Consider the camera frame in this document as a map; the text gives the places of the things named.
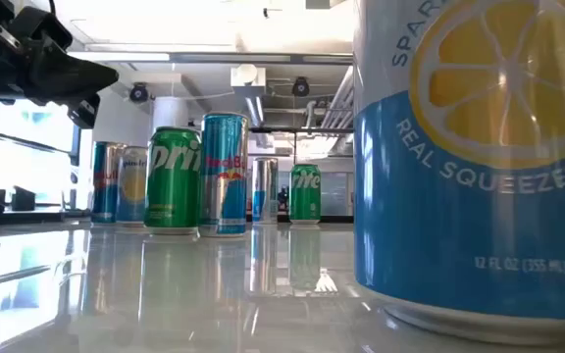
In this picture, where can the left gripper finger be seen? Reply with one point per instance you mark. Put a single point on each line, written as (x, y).
(66, 73)
(84, 110)

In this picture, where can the blue silver Red Bull can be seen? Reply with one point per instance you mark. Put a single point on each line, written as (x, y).
(265, 191)
(103, 196)
(223, 206)

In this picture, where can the Spindrift lemon can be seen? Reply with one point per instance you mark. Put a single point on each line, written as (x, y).
(459, 220)
(133, 196)

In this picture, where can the green Sprite can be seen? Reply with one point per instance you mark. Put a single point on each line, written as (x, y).
(305, 201)
(172, 196)

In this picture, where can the white round column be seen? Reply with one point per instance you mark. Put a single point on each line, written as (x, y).
(169, 113)

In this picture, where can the small black box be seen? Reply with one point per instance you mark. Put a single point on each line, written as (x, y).
(23, 198)

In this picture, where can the long ceiling light bar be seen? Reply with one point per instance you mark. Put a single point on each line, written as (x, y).
(214, 57)

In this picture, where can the small black ceiling fixture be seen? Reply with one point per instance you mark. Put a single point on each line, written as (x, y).
(266, 12)

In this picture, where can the white ceiling pipes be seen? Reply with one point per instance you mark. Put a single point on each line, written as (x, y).
(344, 98)

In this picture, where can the dark window frame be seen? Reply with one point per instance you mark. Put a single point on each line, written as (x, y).
(76, 147)

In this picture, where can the black ceiling camera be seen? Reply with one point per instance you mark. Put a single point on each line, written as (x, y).
(138, 93)
(300, 87)

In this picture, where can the white ceiling duct box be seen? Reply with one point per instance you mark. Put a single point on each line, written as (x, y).
(247, 81)

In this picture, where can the grey ceiling duct pipe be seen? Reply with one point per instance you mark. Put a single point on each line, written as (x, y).
(253, 110)

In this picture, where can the black overhead rail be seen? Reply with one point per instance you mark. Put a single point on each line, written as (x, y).
(287, 130)

